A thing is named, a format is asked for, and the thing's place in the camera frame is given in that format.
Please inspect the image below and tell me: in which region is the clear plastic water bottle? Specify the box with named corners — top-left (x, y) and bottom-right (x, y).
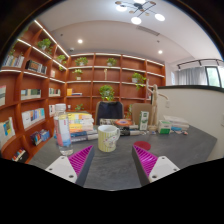
top-left (53, 103), bottom-right (74, 157)

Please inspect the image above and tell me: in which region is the dark book with orange circle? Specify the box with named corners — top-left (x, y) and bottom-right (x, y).
top-left (99, 118), bottom-right (139, 137)

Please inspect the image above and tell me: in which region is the flat round red coaster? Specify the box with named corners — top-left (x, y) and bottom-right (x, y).
top-left (133, 140), bottom-right (152, 151)

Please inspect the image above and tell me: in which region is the window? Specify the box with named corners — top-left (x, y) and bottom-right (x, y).
top-left (204, 65), bottom-right (224, 88)

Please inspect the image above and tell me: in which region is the stack of colourful books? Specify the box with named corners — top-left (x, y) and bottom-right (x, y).
top-left (66, 112), bottom-right (99, 144)

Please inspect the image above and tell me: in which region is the green and white carton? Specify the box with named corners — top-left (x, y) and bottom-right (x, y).
top-left (138, 110), bottom-right (150, 131)

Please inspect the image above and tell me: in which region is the ceiling air vent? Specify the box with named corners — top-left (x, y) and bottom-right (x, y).
top-left (135, 25), bottom-right (161, 37)

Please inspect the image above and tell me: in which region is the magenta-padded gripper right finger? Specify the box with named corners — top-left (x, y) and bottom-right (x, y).
top-left (131, 143), bottom-right (181, 187)

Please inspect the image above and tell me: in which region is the yellow striped white mug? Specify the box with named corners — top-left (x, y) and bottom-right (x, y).
top-left (97, 124), bottom-right (121, 153)

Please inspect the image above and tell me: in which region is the wooden shelf unit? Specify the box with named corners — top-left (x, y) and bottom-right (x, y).
top-left (0, 19), bottom-right (167, 164)

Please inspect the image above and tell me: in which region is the tan chair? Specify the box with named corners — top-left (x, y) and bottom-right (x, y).
top-left (131, 102), bottom-right (154, 126)

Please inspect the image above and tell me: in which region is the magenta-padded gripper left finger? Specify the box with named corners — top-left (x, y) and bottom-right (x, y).
top-left (45, 144), bottom-right (96, 188)

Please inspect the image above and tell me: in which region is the stack of white boxes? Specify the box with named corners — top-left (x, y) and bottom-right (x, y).
top-left (163, 114), bottom-right (190, 132)

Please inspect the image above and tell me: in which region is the wooden artist mannequin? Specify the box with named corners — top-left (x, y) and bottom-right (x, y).
top-left (145, 79), bottom-right (170, 132)

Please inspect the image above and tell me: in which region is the grey curtain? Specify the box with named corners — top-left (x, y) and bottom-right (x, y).
top-left (176, 66), bottom-right (208, 86)

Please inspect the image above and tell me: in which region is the black office chair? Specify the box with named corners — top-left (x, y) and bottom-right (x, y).
top-left (94, 100), bottom-right (125, 126)

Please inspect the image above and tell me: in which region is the branched ceiling lamp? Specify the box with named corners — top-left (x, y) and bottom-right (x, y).
top-left (114, 0), bottom-right (166, 26)

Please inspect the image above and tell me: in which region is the green and white box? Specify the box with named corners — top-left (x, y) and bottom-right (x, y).
top-left (157, 119), bottom-right (173, 135)

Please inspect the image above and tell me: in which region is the black ceiling track rail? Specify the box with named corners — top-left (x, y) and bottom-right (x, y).
top-left (176, 58), bottom-right (224, 70)

